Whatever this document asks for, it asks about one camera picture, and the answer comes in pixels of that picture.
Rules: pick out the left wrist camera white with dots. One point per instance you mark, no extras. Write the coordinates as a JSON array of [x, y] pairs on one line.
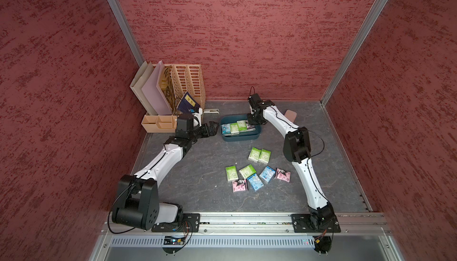
[[197, 116]]

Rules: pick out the blue tissue pack bottom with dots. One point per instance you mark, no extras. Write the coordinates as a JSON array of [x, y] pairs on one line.
[[255, 182]]

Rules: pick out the green tissue pack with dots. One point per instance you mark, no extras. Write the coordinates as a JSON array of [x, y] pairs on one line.
[[254, 155], [231, 173], [264, 156], [242, 125], [234, 129], [247, 171]]

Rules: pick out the left corner aluminium profile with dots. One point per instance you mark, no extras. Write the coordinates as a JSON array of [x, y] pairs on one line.
[[126, 30]]

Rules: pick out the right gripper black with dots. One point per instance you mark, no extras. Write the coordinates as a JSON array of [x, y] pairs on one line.
[[252, 122]]

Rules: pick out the green tissue pack top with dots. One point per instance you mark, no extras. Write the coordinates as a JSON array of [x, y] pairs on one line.
[[234, 129]]

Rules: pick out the teal storage box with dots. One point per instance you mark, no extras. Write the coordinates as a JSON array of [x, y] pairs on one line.
[[242, 136]]

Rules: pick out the gold patterned book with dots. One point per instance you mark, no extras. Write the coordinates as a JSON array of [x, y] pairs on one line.
[[166, 86]]

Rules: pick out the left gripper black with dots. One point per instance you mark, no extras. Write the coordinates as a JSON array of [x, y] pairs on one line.
[[212, 131]]

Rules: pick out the aluminium front rail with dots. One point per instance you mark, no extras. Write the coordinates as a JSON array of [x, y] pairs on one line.
[[280, 224]]

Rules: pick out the right corner aluminium profile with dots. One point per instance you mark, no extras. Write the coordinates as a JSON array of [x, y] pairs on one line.
[[368, 23]]

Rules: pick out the pink case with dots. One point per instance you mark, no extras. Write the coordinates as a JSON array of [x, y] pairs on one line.
[[290, 115]]

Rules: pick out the pink tissue pack right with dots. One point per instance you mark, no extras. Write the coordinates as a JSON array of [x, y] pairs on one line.
[[282, 175]]

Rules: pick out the pink tissue pack top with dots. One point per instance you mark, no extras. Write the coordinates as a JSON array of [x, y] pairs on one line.
[[250, 127]]

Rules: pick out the beige file organizer rack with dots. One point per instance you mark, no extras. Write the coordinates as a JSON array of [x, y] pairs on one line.
[[186, 78]]

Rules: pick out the navy blue book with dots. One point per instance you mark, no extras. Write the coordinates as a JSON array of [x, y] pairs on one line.
[[187, 104]]

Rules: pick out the pink tissue pack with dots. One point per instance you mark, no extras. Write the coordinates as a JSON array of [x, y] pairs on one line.
[[239, 186], [282, 175], [250, 127]]

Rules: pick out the blue tissue pack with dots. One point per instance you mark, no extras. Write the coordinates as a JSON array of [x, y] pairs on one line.
[[226, 129], [267, 174], [255, 182]]

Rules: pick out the pink folder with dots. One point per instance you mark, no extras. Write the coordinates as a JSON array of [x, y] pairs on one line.
[[153, 93]]

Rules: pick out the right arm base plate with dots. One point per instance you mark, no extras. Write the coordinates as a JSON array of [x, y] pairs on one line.
[[303, 222]]

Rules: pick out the corner aluminium profile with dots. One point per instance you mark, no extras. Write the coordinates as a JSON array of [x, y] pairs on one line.
[[368, 23], [126, 30]]

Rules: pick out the white stapler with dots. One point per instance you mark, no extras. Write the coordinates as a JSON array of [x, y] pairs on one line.
[[212, 111]]

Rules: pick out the pink tissue pack bottom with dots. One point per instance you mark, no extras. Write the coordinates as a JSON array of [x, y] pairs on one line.
[[239, 186]]

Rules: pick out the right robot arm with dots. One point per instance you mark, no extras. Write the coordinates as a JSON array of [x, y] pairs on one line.
[[297, 150]]

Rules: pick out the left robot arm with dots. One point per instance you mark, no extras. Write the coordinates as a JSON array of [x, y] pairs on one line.
[[137, 203]]

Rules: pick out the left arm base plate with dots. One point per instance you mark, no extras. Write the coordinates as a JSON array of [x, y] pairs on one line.
[[184, 222]]

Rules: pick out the left circuit board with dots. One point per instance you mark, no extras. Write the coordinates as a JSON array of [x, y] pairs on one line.
[[174, 241]]

